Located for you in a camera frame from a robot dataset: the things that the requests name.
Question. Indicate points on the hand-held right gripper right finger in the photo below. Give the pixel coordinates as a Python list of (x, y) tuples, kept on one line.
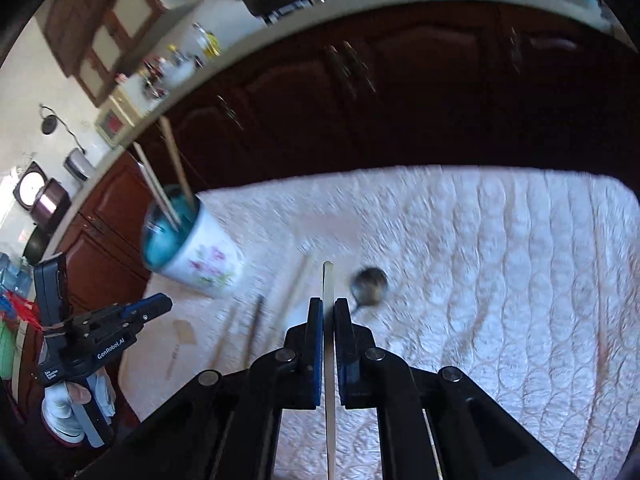
[(342, 350)]

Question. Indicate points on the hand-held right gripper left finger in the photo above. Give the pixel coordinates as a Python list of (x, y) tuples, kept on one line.
[(315, 350)]

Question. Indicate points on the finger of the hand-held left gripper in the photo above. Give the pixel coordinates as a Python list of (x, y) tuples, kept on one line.
[(152, 305)]

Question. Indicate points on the white floral utensil holder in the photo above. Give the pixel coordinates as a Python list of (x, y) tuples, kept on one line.
[(210, 265)]

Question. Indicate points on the wooden chopstick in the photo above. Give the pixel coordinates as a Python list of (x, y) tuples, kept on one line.
[(175, 160), (299, 285), (226, 332), (150, 175), (328, 280)]

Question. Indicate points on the person's left hand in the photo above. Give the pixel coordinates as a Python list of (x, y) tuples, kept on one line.
[(60, 410)]

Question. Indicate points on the metal spoon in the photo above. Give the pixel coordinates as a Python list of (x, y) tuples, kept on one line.
[(370, 285)]

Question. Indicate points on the red plastic item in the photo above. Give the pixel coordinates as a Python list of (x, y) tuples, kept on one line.
[(20, 310)]

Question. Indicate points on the green plastic item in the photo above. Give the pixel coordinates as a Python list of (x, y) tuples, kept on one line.
[(5, 350)]

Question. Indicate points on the blue water jug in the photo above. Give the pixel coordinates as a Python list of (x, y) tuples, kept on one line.
[(12, 275)]

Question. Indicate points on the dark red rice cooker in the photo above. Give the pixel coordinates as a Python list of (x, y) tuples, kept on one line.
[(42, 195)]

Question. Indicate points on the white quilted tablecloth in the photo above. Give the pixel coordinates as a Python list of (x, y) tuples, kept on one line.
[(475, 260)]

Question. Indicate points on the red label bottle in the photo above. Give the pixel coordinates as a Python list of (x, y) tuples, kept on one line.
[(152, 80)]

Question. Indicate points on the yellow bottle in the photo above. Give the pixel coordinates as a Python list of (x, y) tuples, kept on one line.
[(212, 46)]

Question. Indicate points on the dark wooden kitchen cabinet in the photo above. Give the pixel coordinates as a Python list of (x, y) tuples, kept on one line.
[(400, 85)]

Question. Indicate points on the grey stone countertop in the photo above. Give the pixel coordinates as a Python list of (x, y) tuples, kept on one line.
[(235, 45)]

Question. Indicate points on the black round wall hanging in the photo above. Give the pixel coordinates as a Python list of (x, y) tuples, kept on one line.
[(50, 124)]

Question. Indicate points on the wooden wall cabinet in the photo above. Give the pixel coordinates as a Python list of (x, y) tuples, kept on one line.
[(105, 25)]

